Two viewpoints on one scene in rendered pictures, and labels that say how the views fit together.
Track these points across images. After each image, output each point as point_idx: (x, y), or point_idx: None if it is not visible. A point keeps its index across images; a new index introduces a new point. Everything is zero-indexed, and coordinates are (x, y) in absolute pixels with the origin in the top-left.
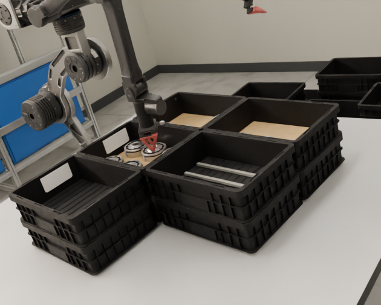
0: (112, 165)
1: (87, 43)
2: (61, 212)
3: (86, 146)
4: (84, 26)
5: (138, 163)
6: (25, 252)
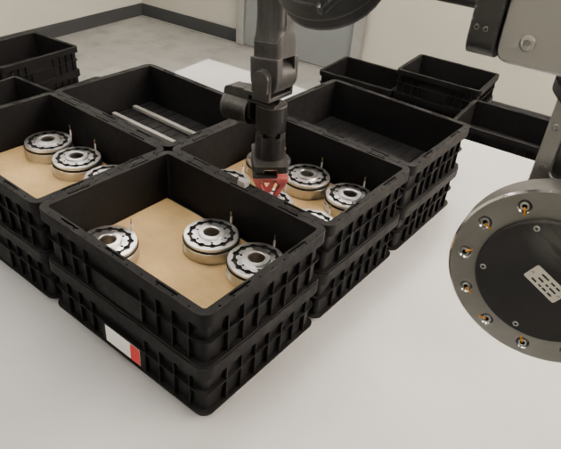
0: (315, 126)
1: (535, 160)
2: (352, 85)
3: (395, 176)
4: (557, 96)
5: (290, 179)
6: (449, 200)
